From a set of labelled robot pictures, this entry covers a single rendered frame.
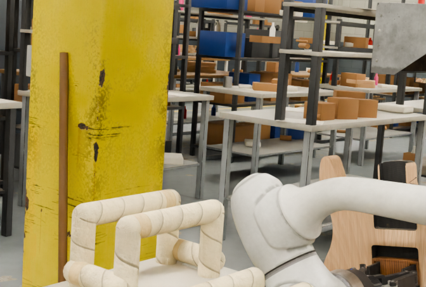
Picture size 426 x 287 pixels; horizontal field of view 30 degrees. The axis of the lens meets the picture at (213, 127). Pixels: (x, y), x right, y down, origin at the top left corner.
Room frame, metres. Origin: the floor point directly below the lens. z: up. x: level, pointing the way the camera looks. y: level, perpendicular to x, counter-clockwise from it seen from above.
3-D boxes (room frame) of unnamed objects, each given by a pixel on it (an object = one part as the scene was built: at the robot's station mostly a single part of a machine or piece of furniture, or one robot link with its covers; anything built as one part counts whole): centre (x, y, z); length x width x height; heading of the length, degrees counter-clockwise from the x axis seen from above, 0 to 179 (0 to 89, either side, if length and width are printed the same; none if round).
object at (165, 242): (1.15, 0.06, 1.15); 0.03 x 0.03 x 0.09
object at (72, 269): (0.99, 0.14, 1.12); 0.11 x 0.03 x 0.03; 52
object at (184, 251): (1.13, 0.02, 1.12); 0.11 x 0.03 x 0.03; 52
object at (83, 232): (1.02, 0.16, 1.15); 0.03 x 0.03 x 0.09
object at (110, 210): (1.09, 0.11, 1.20); 0.20 x 0.03 x 0.03; 141
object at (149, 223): (1.03, 0.04, 1.20); 0.20 x 0.03 x 0.03; 141
